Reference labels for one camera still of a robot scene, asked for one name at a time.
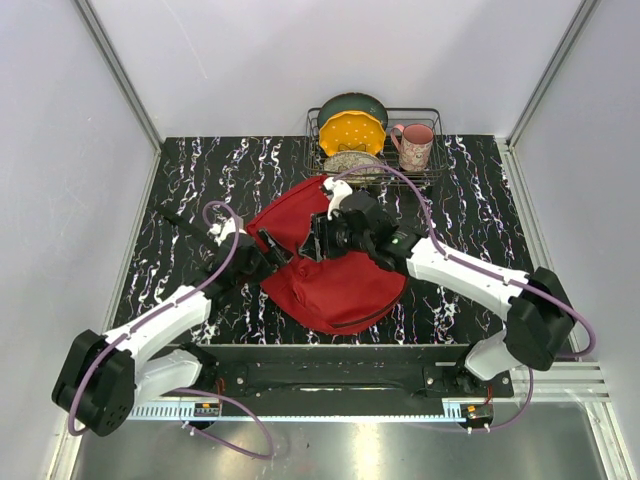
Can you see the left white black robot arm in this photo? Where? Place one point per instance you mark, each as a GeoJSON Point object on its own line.
{"type": "Point", "coordinates": [105, 376]}

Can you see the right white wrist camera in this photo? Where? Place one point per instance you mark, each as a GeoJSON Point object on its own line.
{"type": "Point", "coordinates": [335, 191]}

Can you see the yellow dotted plate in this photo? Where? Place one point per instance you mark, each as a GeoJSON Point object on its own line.
{"type": "Point", "coordinates": [352, 131]}

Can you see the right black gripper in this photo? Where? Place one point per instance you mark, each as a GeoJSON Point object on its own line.
{"type": "Point", "coordinates": [314, 250]}

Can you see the aluminium frame rail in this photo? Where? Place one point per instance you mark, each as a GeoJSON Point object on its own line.
{"type": "Point", "coordinates": [99, 35]}

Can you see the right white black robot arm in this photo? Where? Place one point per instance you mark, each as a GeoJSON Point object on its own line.
{"type": "Point", "coordinates": [532, 307]}

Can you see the dark green plate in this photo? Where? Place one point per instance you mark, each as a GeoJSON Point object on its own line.
{"type": "Point", "coordinates": [353, 101]}

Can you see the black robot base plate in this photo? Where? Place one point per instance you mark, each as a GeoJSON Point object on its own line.
{"type": "Point", "coordinates": [429, 370]}

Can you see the grey patterned small plate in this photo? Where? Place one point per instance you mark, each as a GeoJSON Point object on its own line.
{"type": "Point", "coordinates": [347, 160]}

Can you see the red student backpack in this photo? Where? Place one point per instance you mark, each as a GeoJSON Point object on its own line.
{"type": "Point", "coordinates": [344, 296]}

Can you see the pink patterned mug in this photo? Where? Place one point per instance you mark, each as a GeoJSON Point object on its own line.
{"type": "Point", "coordinates": [414, 144]}

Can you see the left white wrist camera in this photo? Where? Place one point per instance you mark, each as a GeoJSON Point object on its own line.
{"type": "Point", "coordinates": [220, 231]}

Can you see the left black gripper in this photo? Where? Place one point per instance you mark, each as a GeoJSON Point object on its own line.
{"type": "Point", "coordinates": [278, 255]}

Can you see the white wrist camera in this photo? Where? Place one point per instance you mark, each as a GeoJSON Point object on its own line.
{"type": "Point", "coordinates": [220, 231]}
{"type": "Point", "coordinates": [335, 191]}

